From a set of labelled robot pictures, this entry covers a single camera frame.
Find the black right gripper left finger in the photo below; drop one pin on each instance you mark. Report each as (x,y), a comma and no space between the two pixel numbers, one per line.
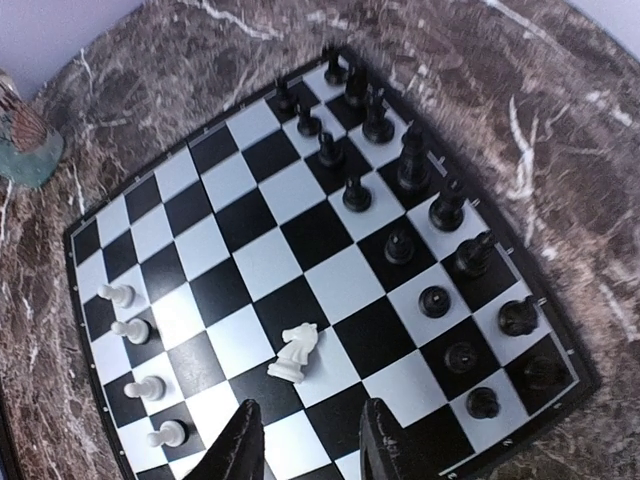
(239,451)

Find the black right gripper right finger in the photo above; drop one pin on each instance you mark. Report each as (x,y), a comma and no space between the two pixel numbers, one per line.
(386,452)

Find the white chess pawn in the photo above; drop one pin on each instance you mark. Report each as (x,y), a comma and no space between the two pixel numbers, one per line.
(171,433)
(151,388)
(137,331)
(122,296)

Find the white chess knight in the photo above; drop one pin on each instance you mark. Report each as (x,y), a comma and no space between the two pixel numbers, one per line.
(299,343)

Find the black grey chess board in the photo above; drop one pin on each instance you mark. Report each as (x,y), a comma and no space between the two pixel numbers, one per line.
(280,212)

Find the black chess piece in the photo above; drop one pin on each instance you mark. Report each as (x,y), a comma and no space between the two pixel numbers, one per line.
(356,87)
(446,212)
(413,173)
(335,74)
(377,128)

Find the beige ceramic mug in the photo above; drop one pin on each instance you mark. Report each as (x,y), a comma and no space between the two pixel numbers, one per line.
(30,148)

